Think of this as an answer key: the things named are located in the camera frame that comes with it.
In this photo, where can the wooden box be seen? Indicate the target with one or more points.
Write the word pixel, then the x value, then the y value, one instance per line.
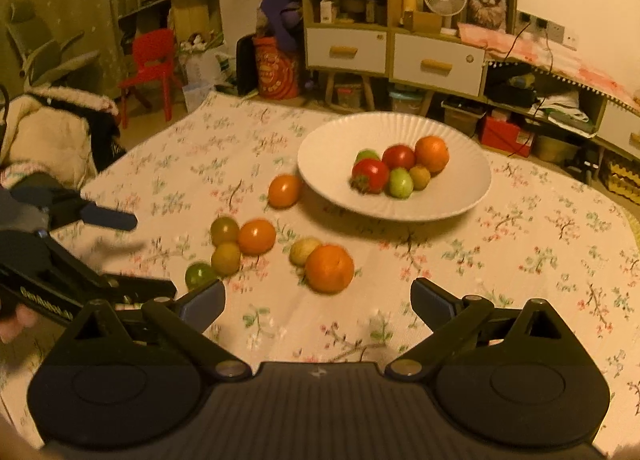
pixel 425 23

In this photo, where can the purple cloth bundle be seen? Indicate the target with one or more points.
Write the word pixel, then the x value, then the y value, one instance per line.
pixel 282 10

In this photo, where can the grey wall socket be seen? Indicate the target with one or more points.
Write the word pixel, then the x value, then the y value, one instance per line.
pixel 555 31

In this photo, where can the white cabinet drawer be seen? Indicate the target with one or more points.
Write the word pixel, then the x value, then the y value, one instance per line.
pixel 410 73
pixel 320 60

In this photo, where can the olive office chair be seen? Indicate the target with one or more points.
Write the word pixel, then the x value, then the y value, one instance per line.
pixel 40 55

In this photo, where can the large orange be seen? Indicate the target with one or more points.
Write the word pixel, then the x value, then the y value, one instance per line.
pixel 431 154

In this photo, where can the cream and black jacket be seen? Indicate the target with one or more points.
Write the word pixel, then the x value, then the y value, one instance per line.
pixel 45 135

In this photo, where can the large white sideboard drawer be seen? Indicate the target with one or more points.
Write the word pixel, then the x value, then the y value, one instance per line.
pixel 617 125

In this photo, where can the light green tomato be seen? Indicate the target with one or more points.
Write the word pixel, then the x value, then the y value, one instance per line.
pixel 401 183

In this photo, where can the small green fruit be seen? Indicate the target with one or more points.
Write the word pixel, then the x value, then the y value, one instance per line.
pixel 367 155

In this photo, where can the small orange mandarin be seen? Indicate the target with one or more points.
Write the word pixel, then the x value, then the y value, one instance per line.
pixel 329 268

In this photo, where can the black electronic box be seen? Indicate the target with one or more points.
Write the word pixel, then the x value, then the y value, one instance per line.
pixel 510 96

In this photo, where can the person's left hand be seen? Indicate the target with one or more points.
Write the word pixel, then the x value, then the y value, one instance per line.
pixel 17 321

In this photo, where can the white ribbed plate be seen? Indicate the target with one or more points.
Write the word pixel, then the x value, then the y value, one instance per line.
pixel 450 190

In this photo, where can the red tomato with green calyx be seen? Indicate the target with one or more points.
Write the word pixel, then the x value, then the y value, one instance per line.
pixel 370 176

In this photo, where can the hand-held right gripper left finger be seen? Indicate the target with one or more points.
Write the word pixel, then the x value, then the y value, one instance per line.
pixel 206 302

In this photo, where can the dark green tomato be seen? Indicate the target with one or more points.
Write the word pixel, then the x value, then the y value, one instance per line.
pixel 199 274

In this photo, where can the yellow lattice rack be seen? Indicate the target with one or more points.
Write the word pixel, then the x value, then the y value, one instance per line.
pixel 625 180

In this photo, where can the low wooden sideboard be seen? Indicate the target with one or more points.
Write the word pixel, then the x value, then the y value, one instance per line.
pixel 600 115

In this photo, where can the small white box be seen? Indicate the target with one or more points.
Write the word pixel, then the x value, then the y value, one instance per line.
pixel 329 8

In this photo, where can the orange printed bag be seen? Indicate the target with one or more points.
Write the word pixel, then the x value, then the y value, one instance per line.
pixel 275 70

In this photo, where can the red plastic chair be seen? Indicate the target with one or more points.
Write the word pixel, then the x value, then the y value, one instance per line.
pixel 152 48

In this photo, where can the olive green tomato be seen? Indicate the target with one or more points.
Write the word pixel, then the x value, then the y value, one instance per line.
pixel 224 230

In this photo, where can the black flat panel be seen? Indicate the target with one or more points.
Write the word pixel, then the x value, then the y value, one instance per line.
pixel 244 65

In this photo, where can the red cardboard box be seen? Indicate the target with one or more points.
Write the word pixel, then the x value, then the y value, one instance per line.
pixel 502 135

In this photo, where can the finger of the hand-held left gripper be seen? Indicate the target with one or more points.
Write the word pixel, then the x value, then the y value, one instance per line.
pixel 145 289
pixel 110 217

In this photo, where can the orange tomato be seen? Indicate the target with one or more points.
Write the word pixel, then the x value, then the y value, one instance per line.
pixel 284 190
pixel 256 236

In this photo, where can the yellow cylinder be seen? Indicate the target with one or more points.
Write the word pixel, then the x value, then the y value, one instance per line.
pixel 410 3

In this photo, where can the black wall socket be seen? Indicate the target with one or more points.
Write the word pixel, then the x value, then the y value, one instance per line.
pixel 532 21

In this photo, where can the pink floral cloth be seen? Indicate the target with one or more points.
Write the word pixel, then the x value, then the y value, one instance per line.
pixel 575 70

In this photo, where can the tall wooden shelf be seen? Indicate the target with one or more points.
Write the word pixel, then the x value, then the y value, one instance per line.
pixel 192 15

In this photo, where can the clear storage bin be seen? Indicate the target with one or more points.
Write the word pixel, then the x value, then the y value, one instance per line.
pixel 348 96
pixel 460 123
pixel 406 104

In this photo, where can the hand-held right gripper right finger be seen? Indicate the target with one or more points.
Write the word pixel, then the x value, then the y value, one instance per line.
pixel 430 302

